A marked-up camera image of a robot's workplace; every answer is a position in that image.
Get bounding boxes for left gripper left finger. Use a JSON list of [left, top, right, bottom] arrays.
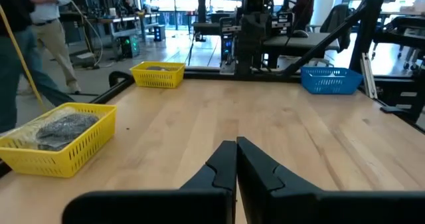
[[62, 140, 238, 224]]

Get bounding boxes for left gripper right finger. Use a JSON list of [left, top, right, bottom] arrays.
[[236, 136, 425, 224]]

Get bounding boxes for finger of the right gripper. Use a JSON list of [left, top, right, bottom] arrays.
[[252, 39, 270, 61], [238, 39, 254, 61]]

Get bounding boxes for bagged grey sponge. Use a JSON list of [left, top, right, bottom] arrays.
[[6, 106, 100, 152]]

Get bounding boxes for computer tower blue lights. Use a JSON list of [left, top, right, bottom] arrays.
[[219, 31, 237, 65]]

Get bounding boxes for dark desk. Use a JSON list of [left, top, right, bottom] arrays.
[[262, 31, 341, 68]]

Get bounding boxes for person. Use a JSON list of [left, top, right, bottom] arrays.
[[121, 0, 137, 15], [19, 0, 82, 95], [0, 0, 76, 134], [292, 0, 315, 32]]

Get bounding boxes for blue plastic basket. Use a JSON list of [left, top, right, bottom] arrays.
[[300, 66, 364, 96]]

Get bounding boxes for black office chair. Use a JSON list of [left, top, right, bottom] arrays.
[[307, 3, 353, 52]]

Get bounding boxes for yellow plastic basket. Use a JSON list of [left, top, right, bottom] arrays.
[[129, 60, 186, 89], [0, 102, 118, 179]]

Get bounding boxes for aluminium extrusion bars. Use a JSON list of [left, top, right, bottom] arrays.
[[360, 53, 379, 100]]

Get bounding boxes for computer tower green lights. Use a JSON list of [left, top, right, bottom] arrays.
[[119, 34, 141, 58]]

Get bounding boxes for grey workbench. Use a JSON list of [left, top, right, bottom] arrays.
[[59, 13, 160, 58]]

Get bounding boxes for black cabinet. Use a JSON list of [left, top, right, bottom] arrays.
[[375, 74, 425, 122]]

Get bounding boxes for yellow hanging cable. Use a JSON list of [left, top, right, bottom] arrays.
[[0, 3, 47, 114]]

